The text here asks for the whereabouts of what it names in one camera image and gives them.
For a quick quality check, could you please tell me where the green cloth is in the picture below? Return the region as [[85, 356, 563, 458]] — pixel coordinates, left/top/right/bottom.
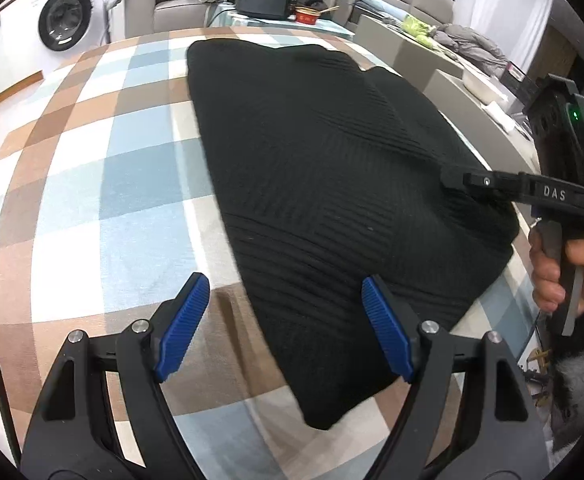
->
[[401, 15, 440, 50]]

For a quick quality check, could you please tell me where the red bowl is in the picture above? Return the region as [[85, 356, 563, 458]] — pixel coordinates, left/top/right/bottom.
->
[[293, 6, 340, 26]]

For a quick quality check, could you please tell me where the white washing machine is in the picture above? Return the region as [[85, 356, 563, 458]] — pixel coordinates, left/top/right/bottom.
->
[[19, 0, 110, 78]]

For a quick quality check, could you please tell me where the person's right forearm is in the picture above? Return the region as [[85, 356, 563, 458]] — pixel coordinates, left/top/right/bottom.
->
[[547, 280, 584, 461]]

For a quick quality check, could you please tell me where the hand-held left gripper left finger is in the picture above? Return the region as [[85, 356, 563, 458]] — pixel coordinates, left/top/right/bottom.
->
[[19, 272, 212, 480]]

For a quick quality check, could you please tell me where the grey sofa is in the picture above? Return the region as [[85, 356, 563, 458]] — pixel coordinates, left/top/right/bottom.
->
[[107, 0, 458, 41]]

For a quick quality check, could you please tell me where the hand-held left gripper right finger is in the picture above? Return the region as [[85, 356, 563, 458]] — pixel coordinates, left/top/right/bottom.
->
[[361, 274, 555, 480]]

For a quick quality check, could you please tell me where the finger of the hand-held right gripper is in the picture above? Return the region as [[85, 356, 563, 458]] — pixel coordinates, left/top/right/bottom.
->
[[441, 167, 523, 196]]

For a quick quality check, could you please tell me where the beige low cabinet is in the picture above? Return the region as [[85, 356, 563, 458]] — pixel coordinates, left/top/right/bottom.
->
[[357, 12, 523, 131]]

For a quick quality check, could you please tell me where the light blue covered table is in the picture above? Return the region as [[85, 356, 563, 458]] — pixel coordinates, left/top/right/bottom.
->
[[207, 2, 355, 36]]

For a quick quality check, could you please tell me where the grey padded jacket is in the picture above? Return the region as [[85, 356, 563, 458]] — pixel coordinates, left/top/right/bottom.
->
[[429, 24, 510, 78]]

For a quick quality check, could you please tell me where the checked brown blue blanket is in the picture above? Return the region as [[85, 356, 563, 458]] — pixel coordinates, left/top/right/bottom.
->
[[0, 25, 548, 480]]

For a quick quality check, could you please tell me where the black ribbed knit sweater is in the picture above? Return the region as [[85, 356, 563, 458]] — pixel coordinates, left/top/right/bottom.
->
[[186, 40, 520, 431]]

